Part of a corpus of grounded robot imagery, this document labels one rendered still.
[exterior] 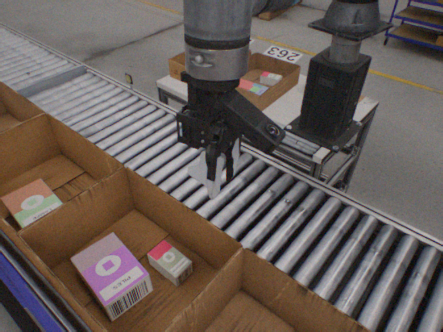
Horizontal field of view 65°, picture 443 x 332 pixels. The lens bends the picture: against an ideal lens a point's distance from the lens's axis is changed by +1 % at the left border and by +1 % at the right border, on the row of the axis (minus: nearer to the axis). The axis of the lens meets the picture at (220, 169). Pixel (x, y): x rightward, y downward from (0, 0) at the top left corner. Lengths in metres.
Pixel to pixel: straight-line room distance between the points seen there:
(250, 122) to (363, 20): 0.89
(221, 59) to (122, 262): 0.54
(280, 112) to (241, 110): 1.18
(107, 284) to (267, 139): 0.50
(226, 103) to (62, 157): 0.88
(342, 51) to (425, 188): 1.51
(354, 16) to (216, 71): 0.91
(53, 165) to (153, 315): 0.65
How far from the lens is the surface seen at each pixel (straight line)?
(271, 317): 0.84
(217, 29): 0.46
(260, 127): 0.50
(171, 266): 0.85
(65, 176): 1.21
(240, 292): 0.86
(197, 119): 0.52
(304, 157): 1.48
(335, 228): 1.20
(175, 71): 1.93
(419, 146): 3.05
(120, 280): 0.82
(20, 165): 1.26
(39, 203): 1.05
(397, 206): 2.47
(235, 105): 0.51
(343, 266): 1.12
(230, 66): 0.47
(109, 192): 0.94
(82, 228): 0.95
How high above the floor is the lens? 1.64
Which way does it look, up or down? 42 degrees down
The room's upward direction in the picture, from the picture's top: straight up
